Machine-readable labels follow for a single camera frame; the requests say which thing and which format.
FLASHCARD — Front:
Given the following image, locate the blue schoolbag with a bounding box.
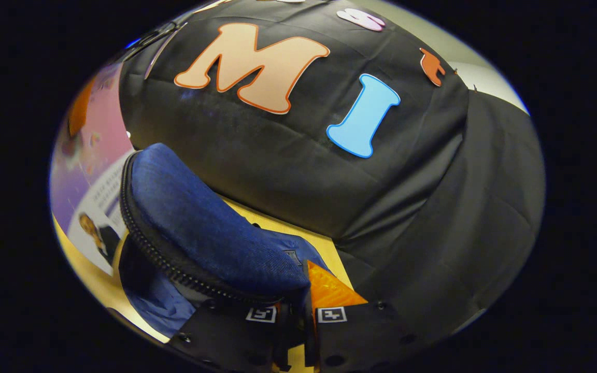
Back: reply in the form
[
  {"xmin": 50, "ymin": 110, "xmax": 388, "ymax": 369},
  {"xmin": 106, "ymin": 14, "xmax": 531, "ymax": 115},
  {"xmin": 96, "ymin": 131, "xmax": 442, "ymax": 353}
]
[{"xmin": 117, "ymin": 144, "xmax": 333, "ymax": 340}]

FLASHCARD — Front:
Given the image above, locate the black backdrop cloth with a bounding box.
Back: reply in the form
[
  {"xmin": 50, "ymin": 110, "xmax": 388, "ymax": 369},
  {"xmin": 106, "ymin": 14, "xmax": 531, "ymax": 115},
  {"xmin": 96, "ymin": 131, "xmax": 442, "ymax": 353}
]
[{"xmin": 117, "ymin": 0, "xmax": 545, "ymax": 337}]

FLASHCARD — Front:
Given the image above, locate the pink cover book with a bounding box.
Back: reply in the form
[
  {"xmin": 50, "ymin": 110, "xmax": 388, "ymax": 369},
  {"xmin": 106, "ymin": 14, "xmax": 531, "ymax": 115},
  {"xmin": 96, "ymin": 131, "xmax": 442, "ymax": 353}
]
[{"xmin": 50, "ymin": 62, "xmax": 136, "ymax": 276}]

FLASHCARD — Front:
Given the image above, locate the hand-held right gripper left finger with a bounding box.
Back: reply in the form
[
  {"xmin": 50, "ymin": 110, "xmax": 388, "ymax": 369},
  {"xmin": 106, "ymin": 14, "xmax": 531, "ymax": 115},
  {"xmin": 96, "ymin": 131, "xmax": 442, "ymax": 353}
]
[{"xmin": 169, "ymin": 302, "xmax": 293, "ymax": 373}]

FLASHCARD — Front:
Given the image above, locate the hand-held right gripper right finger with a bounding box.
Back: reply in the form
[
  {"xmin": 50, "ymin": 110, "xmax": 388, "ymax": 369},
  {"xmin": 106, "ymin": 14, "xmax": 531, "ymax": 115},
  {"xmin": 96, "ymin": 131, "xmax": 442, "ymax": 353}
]
[{"xmin": 303, "ymin": 259, "xmax": 421, "ymax": 373}]

